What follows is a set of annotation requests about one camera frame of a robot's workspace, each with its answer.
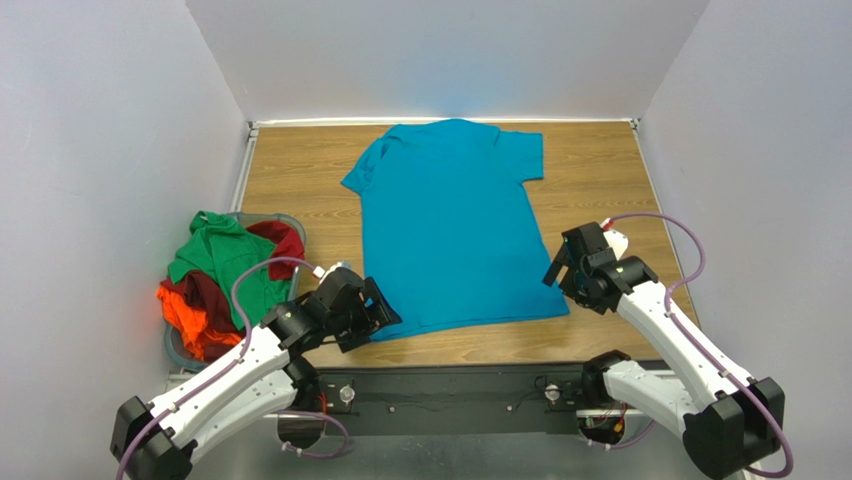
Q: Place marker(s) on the blue t shirt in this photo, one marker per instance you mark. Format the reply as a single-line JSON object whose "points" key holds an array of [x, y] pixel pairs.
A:
{"points": [[448, 231]]}

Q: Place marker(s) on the green t shirt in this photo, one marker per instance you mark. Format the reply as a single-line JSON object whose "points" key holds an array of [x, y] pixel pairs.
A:
{"points": [[220, 247]]}

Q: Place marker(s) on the orange t shirt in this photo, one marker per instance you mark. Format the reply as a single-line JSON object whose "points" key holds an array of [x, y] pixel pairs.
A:
{"points": [[203, 341]]}

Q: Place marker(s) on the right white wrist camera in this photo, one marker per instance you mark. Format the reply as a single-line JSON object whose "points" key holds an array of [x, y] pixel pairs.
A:
{"points": [[615, 239]]}

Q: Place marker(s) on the grey laundry basket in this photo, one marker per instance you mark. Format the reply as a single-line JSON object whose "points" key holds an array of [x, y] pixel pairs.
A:
{"points": [[279, 223]]}

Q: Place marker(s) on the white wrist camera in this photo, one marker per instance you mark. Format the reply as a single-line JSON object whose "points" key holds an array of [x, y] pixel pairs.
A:
{"points": [[320, 272], [615, 239]]}

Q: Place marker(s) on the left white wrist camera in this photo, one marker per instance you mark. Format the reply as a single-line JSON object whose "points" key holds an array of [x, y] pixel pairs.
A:
{"points": [[320, 272]]}

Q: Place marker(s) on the dark red t shirt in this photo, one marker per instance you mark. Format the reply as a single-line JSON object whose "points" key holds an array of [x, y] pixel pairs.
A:
{"points": [[213, 306]]}

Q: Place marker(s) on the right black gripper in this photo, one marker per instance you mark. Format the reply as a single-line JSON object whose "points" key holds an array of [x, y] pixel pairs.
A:
{"points": [[569, 260]]}

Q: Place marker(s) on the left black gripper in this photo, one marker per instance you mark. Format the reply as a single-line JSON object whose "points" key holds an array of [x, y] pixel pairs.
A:
{"points": [[366, 311]]}

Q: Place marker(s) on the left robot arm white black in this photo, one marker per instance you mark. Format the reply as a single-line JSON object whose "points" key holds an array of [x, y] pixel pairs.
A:
{"points": [[265, 373]]}

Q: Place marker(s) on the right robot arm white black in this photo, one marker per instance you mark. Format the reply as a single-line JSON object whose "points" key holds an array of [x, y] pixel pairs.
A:
{"points": [[727, 420]]}

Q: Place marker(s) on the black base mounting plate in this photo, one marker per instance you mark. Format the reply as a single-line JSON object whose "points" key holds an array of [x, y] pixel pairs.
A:
{"points": [[462, 400]]}

